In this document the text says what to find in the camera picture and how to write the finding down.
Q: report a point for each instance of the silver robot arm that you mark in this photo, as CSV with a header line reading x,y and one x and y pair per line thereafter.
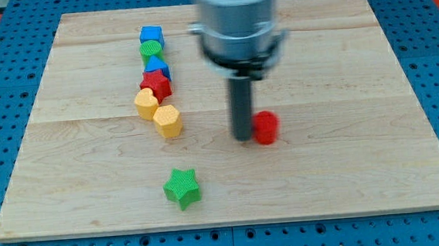
x,y
239,35

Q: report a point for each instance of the red star block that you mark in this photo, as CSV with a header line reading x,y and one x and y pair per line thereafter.
x,y
158,83

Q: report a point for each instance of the green star block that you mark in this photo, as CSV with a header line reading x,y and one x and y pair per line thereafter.
x,y
182,188

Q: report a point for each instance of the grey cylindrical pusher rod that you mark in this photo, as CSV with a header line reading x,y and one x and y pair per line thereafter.
x,y
240,107

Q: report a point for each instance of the red cylinder block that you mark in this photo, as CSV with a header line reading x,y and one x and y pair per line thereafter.
x,y
266,126

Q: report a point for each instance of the yellow hexagon block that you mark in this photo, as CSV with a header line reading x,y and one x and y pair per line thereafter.
x,y
168,121

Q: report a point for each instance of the yellow heart block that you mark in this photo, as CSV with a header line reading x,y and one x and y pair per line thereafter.
x,y
146,103

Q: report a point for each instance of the wooden board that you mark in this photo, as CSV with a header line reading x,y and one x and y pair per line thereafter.
x,y
354,140

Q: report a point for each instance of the blue triangle block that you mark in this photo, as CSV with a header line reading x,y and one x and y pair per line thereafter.
x,y
155,63

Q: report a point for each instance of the green cylinder block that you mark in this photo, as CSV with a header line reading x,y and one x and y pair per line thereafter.
x,y
150,48

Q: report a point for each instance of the blue cube block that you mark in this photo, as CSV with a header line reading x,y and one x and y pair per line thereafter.
x,y
153,33

